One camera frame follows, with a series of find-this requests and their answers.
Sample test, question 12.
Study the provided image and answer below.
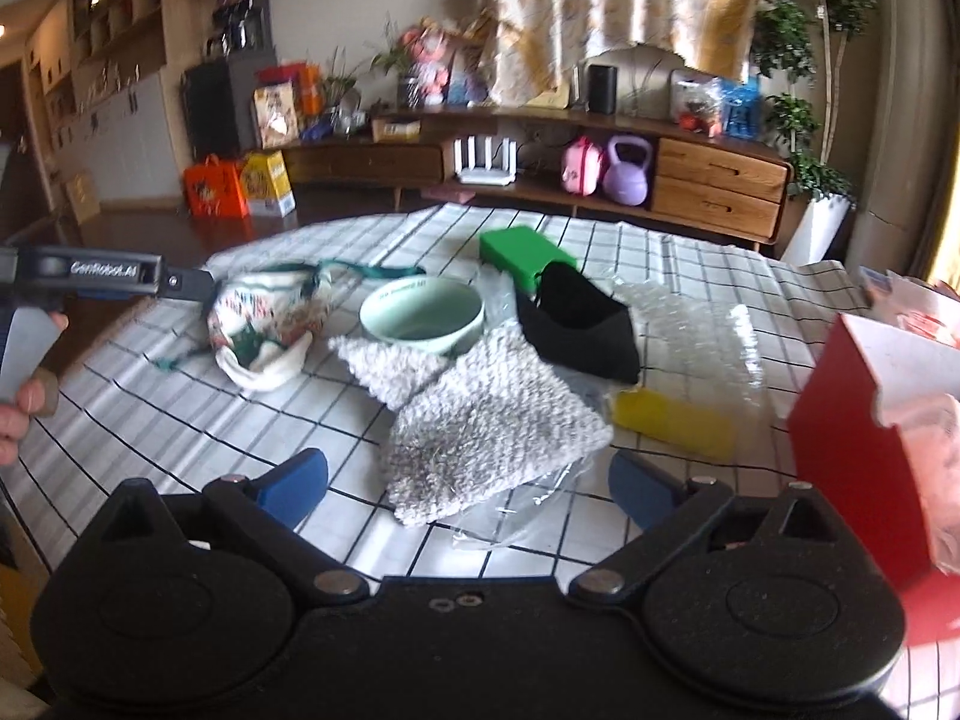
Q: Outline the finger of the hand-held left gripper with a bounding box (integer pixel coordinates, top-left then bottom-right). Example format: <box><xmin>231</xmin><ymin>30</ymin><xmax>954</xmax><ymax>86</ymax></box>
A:
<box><xmin>160</xmin><ymin>265</ymin><xmax>218</xmax><ymax>303</ymax></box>

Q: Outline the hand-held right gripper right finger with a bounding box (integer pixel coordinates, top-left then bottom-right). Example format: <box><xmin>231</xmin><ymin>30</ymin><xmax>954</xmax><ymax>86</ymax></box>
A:
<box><xmin>568</xmin><ymin>450</ymin><xmax>850</xmax><ymax>605</ymax></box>

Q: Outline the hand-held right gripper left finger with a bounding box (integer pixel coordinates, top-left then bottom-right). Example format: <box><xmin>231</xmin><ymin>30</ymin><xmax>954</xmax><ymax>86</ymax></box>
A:
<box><xmin>99</xmin><ymin>448</ymin><xmax>370</xmax><ymax>605</ymax></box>

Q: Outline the floral fabric pouch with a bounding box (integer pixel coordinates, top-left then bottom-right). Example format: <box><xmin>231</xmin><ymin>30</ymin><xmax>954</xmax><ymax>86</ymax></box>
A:
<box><xmin>156</xmin><ymin>259</ymin><xmax>427</xmax><ymax>394</ymax></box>

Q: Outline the grey fuzzy cloth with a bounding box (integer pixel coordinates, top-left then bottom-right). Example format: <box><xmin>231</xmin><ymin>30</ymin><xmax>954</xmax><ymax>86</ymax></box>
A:
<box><xmin>328</xmin><ymin>324</ymin><xmax>614</xmax><ymax>527</ymax></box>

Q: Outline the black cloth pouch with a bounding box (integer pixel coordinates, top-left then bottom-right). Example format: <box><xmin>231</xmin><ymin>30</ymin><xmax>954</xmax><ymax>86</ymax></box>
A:
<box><xmin>514</xmin><ymin>261</ymin><xmax>644</xmax><ymax>385</ymax></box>

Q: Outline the red cardboard box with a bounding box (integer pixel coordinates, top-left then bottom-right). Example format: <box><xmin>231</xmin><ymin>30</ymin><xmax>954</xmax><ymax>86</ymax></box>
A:
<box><xmin>786</xmin><ymin>312</ymin><xmax>960</xmax><ymax>650</ymax></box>

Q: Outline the person's left hand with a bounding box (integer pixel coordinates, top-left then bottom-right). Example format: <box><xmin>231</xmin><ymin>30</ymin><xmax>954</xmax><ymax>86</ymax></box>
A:
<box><xmin>0</xmin><ymin>373</ymin><xmax>61</xmax><ymax>467</ymax></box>

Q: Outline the yellow sponge cloth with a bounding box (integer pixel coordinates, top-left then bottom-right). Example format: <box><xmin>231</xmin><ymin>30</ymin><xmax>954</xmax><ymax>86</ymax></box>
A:
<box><xmin>609</xmin><ymin>388</ymin><xmax>738</xmax><ymax>461</ymax></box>

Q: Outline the orange gift box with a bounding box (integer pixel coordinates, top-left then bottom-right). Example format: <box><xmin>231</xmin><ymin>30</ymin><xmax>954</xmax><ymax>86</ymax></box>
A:
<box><xmin>183</xmin><ymin>154</ymin><xmax>249</xmax><ymax>219</ymax></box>

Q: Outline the clear plastic bag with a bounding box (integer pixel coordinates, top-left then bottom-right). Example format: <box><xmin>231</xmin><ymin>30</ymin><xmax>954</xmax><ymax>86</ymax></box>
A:
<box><xmin>448</xmin><ymin>457</ymin><xmax>597</xmax><ymax>550</ymax></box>

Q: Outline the white checked tablecloth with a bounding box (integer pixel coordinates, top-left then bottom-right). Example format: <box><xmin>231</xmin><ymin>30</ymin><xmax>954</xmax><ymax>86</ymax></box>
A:
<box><xmin>0</xmin><ymin>204</ymin><xmax>960</xmax><ymax>720</ymax></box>

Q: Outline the yellow gift box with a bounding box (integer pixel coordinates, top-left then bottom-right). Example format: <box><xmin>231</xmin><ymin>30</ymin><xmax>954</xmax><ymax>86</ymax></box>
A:
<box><xmin>240</xmin><ymin>149</ymin><xmax>297</xmax><ymax>218</ymax></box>

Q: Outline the clear bubble wrap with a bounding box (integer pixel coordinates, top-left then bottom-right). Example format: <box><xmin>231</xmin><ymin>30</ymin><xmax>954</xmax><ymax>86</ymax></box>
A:
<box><xmin>606</xmin><ymin>274</ymin><xmax>767</xmax><ymax>410</ymax></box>

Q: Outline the printed snack bag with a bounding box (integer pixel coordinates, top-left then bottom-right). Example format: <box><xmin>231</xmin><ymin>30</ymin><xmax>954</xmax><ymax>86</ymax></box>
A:
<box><xmin>253</xmin><ymin>83</ymin><xmax>301</xmax><ymax>149</ymax></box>

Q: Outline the pale green bowl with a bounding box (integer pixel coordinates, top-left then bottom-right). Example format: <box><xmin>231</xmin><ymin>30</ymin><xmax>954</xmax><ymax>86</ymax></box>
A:
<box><xmin>358</xmin><ymin>275</ymin><xmax>488</xmax><ymax>359</ymax></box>

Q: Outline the coffee machine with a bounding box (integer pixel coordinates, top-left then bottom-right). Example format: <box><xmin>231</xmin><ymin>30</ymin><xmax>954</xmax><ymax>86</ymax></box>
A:
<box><xmin>205</xmin><ymin>0</ymin><xmax>272</xmax><ymax>58</ymax></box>

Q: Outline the green box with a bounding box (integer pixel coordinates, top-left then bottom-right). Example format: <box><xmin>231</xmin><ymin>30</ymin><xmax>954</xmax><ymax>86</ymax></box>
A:
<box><xmin>478</xmin><ymin>225</ymin><xmax>580</xmax><ymax>295</ymax></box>

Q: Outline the leafy plant in vase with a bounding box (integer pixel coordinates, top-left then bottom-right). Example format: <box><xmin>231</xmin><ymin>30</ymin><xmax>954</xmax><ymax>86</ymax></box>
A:
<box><xmin>321</xmin><ymin>13</ymin><xmax>422</xmax><ymax>115</ymax></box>

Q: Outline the purple kettlebell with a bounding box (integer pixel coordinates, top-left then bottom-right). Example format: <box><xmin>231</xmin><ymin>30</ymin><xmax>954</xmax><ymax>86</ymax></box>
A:
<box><xmin>601</xmin><ymin>136</ymin><xmax>653</xmax><ymax>206</ymax></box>

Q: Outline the white planter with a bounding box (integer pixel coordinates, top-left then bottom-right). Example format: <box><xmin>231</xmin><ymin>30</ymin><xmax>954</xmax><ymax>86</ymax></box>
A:
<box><xmin>778</xmin><ymin>190</ymin><xmax>857</xmax><ymax>266</ymax></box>

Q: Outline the wooden sideboard cabinet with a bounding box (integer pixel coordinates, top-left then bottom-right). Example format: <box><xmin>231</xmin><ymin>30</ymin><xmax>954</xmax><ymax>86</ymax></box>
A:
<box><xmin>279</xmin><ymin>103</ymin><xmax>796</xmax><ymax>254</ymax></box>

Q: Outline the white router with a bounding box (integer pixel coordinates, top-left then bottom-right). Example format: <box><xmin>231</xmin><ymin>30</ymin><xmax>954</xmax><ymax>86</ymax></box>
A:
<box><xmin>452</xmin><ymin>134</ymin><xmax>521</xmax><ymax>185</ymax></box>

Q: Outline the pink doll bouquet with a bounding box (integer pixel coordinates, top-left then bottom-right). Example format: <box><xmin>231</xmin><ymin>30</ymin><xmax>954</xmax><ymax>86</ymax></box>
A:
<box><xmin>400</xmin><ymin>18</ymin><xmax>467</xmax><ymax>107</ymax></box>

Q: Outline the orange white snack bag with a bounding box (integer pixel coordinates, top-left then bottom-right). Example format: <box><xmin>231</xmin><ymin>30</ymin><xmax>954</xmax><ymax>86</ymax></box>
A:
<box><xmin>891</xmin><ymin>276</ymin><xmax>960</xmax><ymax>351</ymax></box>

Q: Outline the clear bag of toys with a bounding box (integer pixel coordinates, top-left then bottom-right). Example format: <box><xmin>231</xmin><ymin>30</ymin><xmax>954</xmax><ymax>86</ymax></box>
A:
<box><xmin>669</xmin><ymin>68</ymin><xmax>725</xmax><ymax>133</ymax></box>

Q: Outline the black speaker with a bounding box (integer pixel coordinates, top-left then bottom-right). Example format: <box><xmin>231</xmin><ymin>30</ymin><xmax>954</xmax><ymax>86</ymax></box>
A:
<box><xmin>586</xmin><ymin>64</ymin><xmax>620</xmax><ymax>116</ymax></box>

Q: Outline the cream curved board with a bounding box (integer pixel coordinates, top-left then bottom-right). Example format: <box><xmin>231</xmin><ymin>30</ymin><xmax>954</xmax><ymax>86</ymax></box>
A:
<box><xmin>583</xmin><ymin>44</ymin><xmax>689</xmax><ymax>119</ymax></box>

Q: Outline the green potted tree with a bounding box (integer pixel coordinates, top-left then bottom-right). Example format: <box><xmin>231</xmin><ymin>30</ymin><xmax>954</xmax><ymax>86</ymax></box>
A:
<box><xmin>748</xmin><ymin>0</ymin><xmax>880</xmax><ymax>205</ymax></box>

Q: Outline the patterned cream curtain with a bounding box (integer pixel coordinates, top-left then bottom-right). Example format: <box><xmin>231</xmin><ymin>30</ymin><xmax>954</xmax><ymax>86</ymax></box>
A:
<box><xmin>475</xmin><ymin>0</ymin><xmax>775</xmax><ymax>92</ymax></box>

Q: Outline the wooden wall shelf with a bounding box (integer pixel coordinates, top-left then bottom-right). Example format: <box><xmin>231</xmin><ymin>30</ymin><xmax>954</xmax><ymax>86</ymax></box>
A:
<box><xmin>21</xmin><ymin>0</ymin><xmax>167</xmax><ymax>132</ymax></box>

